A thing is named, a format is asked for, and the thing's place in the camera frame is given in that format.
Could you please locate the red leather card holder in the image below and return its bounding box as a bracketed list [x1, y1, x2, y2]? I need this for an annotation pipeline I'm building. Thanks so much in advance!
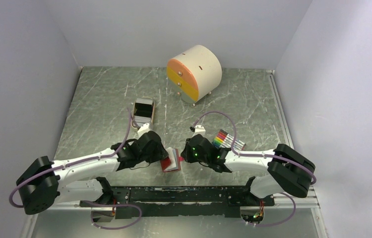
[160, 147, 184, 173]

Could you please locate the grey credit card stack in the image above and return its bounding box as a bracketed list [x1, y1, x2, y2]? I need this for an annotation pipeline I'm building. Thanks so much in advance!
[133, 98, 154, 118]

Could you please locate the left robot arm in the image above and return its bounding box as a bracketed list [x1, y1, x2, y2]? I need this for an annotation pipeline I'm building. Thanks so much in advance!
[9, 131, 169, 215]

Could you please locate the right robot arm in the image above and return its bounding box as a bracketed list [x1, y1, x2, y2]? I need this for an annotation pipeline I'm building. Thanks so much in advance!
[181, 134, 316, 205]

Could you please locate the pack of coloured markers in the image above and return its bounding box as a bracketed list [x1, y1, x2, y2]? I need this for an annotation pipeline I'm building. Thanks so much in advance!
[212, 129, 246, 151]

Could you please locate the beige oval tray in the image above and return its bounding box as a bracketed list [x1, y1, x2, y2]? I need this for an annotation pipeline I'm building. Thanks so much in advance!
[131, 97, 155, 129]

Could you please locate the cream drawer cabinet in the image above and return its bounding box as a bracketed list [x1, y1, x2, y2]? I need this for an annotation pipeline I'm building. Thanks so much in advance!
[166, 45, 222, 105]

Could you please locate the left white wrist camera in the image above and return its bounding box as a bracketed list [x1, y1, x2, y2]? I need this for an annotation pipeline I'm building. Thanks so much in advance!
[137, 123, 152, 134]

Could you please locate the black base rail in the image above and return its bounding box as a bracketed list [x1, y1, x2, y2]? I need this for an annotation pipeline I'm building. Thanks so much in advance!
[94, 185, 275, 219]

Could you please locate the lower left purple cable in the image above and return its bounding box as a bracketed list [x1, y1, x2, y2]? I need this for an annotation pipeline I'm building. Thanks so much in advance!
[84, 201, 143, 230]

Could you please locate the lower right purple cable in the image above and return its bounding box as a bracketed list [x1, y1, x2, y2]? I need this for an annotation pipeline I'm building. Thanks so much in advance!
[245, 193, 297, 228]

